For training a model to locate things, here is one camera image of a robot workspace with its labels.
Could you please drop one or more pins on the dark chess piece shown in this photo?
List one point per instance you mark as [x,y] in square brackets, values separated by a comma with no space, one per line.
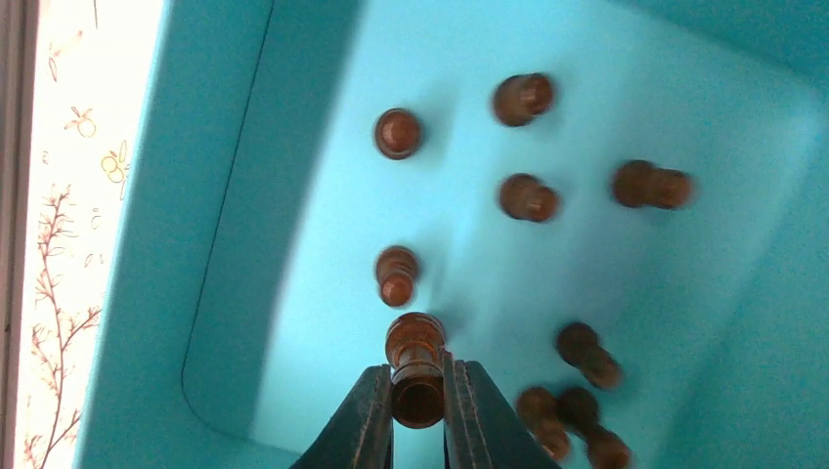
[397,133]
[579,345]
[525,197]
[536,408]
[579,410]
[396,271]
[640,183]
[413,347]
[521,98]

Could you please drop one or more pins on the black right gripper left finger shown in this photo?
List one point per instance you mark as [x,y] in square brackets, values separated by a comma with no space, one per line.
[360,434]

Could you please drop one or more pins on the floral patterned table mat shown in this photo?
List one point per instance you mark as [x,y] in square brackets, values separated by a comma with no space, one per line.
[92,69]

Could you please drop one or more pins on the teal plastic tray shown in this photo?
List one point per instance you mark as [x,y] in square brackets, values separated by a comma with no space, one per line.
[242,303]

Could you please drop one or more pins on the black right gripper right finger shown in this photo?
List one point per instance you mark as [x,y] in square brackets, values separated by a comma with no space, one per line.
[481,430]

